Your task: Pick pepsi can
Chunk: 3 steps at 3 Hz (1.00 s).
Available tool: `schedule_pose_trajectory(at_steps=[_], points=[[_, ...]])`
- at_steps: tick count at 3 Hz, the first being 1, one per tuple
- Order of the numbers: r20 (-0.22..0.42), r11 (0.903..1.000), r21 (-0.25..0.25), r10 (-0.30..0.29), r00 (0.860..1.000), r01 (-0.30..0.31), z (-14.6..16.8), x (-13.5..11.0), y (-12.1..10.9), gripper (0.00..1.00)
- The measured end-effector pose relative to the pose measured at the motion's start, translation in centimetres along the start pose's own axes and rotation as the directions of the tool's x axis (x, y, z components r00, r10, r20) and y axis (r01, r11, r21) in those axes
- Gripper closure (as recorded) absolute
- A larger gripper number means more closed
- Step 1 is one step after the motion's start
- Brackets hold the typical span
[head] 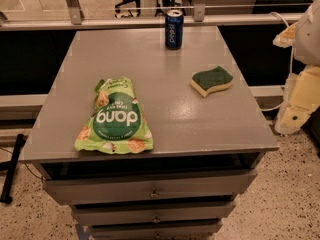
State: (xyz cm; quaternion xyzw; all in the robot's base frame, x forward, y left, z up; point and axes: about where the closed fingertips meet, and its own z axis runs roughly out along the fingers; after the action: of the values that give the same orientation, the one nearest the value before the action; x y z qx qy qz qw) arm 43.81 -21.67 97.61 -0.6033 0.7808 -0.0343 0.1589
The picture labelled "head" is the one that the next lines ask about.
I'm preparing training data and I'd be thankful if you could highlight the bottom grey drawer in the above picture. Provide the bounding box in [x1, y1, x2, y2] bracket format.
[91, 220, 222, 240]

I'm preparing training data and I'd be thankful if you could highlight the green yellow sponge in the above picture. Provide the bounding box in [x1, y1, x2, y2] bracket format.
[191, 66, 233, 97]

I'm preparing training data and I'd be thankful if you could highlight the white cable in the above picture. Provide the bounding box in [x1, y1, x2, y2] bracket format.
[259, 11, 296, 112]

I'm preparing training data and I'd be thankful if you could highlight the top grey drawer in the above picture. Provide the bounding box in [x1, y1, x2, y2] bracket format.
[44, 169, 257, 205]

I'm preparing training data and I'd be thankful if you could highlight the black stand leg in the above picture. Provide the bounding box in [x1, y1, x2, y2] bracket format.
[0, 134, 26, 204]

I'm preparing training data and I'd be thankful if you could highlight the green dang chips bag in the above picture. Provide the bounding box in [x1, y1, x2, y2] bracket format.
[74, 77, 153, 154]

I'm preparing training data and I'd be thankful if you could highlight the grey drawer cabinet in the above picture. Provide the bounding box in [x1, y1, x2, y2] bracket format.
[20, 25, 280, 240]

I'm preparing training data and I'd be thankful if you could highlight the grey drawer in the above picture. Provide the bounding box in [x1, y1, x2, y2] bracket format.
[44, 169, 257, 205]
[91, 220, 222, 240]
[72, 201, 235, 226]

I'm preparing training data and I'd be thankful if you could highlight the grey metal railing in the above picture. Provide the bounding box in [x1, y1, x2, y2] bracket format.
[0, 0, 314, 31]

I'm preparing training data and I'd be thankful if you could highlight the middle grey drawer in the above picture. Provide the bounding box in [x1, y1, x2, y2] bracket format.
[72, 201, 235, 226]

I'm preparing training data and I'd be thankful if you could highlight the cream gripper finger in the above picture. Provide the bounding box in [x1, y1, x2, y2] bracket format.
[274, 104, 310, 135]

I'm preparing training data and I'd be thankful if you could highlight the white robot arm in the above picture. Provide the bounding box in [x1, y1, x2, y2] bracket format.
[273, 0, 320, 135]

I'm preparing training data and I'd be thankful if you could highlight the black office chair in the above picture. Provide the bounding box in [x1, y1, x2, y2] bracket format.
[114, 0, 141, 18]

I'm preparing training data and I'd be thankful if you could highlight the blue pepsi can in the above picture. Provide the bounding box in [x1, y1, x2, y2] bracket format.
[165, 9, 184, 50]

